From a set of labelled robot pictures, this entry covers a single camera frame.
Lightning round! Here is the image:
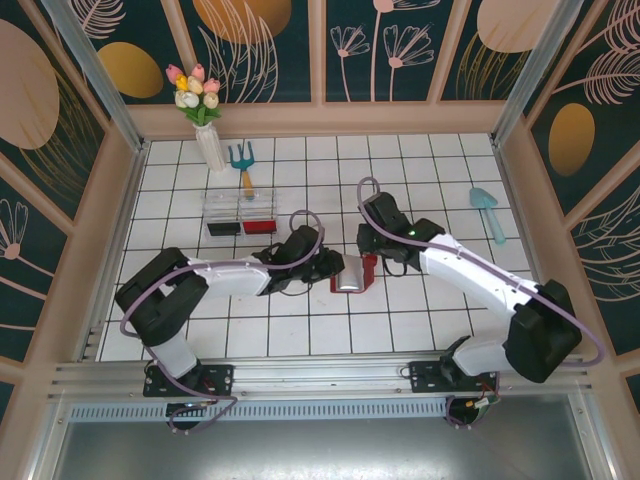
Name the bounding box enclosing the aluminium mounting rail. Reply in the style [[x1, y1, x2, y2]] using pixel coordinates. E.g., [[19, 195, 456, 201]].
[[47, 355, 595, 407]]

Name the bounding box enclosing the clear acrylic card organizer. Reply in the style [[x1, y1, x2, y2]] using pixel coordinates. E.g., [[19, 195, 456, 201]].
[[200, 187, 279, 245]]

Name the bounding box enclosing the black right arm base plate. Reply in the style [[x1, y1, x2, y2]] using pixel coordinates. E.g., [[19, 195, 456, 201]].
[[407, 358, 502, 397]]

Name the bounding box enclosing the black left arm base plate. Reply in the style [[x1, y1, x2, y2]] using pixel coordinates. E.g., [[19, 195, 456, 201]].
[[142, 363, 236, 399]]

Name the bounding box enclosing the aluminium frame post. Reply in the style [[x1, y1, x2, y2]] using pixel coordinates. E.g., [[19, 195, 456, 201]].
[[42, 0, 152, 154], [489, 0, 601, 147]]

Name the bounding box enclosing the red card holder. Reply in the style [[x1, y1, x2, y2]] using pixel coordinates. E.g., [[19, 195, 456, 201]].
[[329, 252, 379, 295]]

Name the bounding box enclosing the thin black right camera cable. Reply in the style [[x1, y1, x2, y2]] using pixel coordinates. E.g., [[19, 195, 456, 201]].
[[381, 248, 419, 278]]

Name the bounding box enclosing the grey metal sheet panel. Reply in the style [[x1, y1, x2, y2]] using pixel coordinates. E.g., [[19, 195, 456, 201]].
[[47, 419, 609, 480]]

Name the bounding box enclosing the thin black left camera cable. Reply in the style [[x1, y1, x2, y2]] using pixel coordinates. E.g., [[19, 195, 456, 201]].
[[268, 276, 315, 298]]

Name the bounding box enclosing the green circuit board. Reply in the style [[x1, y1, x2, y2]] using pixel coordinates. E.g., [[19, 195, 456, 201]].
[[472, 387, 502, 419]]

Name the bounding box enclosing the teal plastic trowel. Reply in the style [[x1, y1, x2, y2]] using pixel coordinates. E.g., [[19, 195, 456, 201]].
[[468, 187, 508, 245]]

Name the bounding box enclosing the teal garden fork wooden handle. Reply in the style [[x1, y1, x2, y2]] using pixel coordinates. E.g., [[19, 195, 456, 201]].
[[228, 142, 257, 201]]

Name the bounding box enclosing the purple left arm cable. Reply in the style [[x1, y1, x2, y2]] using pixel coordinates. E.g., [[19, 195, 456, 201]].
[[120, 208, 327, 434]]

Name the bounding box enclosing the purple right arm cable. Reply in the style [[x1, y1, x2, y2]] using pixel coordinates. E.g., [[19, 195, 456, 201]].
[[355, 175, 608, 431]]

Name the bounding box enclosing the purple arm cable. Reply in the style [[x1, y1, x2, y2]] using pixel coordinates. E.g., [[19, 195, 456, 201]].
[[355, 175, 608, 431], [120, 208, 327, 434]]

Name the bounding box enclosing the white ribbed vase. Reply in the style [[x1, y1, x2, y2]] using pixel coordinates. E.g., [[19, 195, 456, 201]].
[[193, 124, 228, 173]]

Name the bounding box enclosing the artificial tulip bouquet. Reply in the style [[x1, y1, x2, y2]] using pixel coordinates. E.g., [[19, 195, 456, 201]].
[[165, 63, 223, 129]]

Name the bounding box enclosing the thin black camera cable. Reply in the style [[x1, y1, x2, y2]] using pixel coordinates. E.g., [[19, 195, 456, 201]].
[[381, 248, 419, 278], [268, 276, 315, 298]]

